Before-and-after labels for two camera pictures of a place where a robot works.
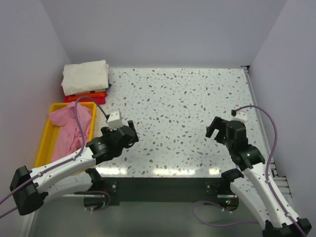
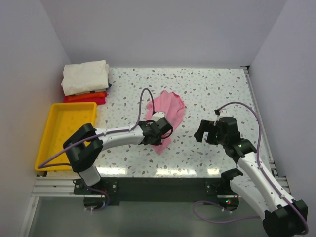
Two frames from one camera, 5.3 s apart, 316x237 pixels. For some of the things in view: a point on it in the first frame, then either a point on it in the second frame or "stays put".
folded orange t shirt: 96,95 stays put
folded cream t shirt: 86,77 stays put
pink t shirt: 68,141 → 173,106
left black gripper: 106,132 → 158,141
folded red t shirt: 99,99 stays put
